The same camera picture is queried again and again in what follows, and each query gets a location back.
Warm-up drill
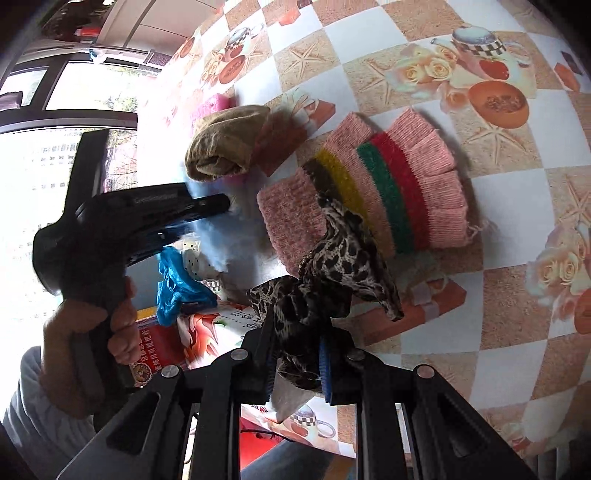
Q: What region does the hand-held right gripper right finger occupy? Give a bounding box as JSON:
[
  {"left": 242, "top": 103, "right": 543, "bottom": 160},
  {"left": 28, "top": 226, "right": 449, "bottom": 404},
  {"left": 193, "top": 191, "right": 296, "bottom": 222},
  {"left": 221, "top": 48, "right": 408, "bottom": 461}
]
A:
[{"left": 318, "top": 318, "right": 539, "bottom": 480}]

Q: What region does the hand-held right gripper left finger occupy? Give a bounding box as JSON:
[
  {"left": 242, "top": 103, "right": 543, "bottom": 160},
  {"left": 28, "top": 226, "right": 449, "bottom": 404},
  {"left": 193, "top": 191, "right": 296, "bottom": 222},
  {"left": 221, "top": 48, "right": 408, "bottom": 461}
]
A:
[{"left": 58, "top": 318, "right": 280, "bottom": 480}]

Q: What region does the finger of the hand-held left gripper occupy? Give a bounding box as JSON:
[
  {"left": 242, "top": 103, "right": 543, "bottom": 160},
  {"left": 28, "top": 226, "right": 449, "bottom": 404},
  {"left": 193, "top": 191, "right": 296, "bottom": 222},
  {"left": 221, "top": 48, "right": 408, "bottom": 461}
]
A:
[{"left": 184, "top": 193, "right": 232, "bottom": 223}]

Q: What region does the light blue fluffy cloth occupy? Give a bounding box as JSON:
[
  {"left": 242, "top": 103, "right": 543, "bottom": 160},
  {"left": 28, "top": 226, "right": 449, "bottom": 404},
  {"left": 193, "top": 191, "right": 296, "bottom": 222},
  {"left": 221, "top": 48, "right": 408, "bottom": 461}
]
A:
[{"left": 182, "top": 178, "right": 259, "bottom": 278}]

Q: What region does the leopard print scarf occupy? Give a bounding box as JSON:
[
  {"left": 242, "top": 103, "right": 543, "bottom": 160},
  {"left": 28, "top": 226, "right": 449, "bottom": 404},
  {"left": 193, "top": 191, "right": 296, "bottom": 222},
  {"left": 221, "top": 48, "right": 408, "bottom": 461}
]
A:
[{"left": 247, "top": 194, "right": 404, "bottom": 393}]

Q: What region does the person's left forearm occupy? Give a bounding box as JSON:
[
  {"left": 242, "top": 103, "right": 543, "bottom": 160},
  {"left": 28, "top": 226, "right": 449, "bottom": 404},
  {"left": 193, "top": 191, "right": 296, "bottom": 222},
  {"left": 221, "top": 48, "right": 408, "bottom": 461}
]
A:
[{"left": 0, "top": 346, "right": 100, "bottom": 467}]

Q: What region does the person's left hand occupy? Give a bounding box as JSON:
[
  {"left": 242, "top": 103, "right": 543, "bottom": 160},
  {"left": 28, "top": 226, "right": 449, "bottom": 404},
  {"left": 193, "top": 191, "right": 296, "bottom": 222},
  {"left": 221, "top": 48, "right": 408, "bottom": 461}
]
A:
[{"left": 41, "top": 277, "right": 139, "bottom": 421}]

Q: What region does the cream polka dot scrunchie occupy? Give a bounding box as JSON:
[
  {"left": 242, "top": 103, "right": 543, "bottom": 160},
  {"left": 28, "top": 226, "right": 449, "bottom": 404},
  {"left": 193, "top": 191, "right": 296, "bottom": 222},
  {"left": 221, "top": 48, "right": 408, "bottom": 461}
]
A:
[{"left": 182, "top": 237, "right": 227, "bottom": 294}]

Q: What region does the white floral printed packet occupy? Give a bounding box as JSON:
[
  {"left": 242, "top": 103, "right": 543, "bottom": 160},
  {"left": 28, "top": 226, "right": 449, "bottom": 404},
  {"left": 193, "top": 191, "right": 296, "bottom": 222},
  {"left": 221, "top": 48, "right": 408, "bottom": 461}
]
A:
[{"left": 178, "top": 302, "right": 264, "bottom": 370}]

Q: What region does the tan rolled cloth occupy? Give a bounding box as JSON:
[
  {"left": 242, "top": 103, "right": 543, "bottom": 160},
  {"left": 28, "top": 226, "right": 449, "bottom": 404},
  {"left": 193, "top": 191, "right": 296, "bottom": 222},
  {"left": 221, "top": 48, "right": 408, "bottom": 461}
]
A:
[{"left": 185, "top": 105, "right": 271, "bottom": 182}]

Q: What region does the pink sponge with holes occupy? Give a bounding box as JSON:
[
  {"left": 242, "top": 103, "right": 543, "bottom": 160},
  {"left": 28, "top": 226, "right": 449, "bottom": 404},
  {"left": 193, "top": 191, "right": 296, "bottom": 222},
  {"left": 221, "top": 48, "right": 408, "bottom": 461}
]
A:
[{"left": 191, "top": 92, "right": 238, "bottom": 121}]

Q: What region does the checkered floral tablecloth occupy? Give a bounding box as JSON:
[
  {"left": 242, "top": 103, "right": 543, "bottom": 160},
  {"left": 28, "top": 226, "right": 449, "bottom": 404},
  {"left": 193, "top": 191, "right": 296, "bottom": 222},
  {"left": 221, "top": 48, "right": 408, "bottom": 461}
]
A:
[{"left": 134, "top": 0, "right": 591, "bottom": 480}]

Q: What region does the pink knitted glove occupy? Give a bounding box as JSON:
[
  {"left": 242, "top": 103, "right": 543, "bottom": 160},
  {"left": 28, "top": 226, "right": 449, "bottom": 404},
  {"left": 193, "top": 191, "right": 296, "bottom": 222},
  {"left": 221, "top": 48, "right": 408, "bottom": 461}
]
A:
[{"left": 256, "top": 108, "right": 485, "bottom": 278}]

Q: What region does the dark window frame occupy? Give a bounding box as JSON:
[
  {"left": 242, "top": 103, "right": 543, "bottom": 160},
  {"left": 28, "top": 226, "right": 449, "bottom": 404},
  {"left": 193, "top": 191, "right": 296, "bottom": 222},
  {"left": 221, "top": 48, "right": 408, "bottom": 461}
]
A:
[{"left": 0, "top": 37, "right": 162, "bottom": 134}]

